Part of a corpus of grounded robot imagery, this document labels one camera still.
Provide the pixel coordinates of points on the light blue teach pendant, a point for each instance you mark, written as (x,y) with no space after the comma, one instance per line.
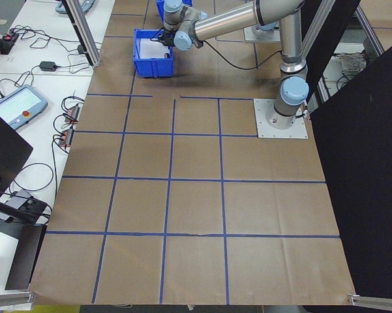
(19,104)
(60,7)

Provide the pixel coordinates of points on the blue plastic battery bin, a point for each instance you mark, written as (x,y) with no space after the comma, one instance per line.
(153,68)

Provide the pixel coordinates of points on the aluminium table edge bar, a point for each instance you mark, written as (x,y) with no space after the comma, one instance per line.
(378,300)
(6,300)

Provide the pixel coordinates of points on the blue plastic button switch bin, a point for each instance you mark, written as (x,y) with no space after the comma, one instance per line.
(159,8)

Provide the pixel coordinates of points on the black power adapter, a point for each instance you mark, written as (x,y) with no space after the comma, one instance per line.
(48,66)
(81,49)

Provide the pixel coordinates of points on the aluminium extrusion post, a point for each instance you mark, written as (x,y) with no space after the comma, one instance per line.
(88,42)

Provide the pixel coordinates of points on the black monitor stand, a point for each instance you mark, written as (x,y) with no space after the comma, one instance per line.
(6,228)

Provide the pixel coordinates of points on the black flat panel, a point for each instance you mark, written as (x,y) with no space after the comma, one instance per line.
(24,261)

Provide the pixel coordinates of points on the white square base plate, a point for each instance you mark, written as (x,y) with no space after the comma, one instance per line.
(264,37)
(264,130)

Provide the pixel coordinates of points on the white bin liner sheet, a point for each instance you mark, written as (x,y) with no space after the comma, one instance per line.
(150,49)

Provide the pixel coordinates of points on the black monitor panel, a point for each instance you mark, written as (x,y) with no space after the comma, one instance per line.
(3,153)

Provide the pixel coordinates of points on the large black frame cover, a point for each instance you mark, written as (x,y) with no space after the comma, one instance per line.
(362,163)

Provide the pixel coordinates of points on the white desk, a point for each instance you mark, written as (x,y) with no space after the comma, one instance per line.
(36,153)
(26,19)

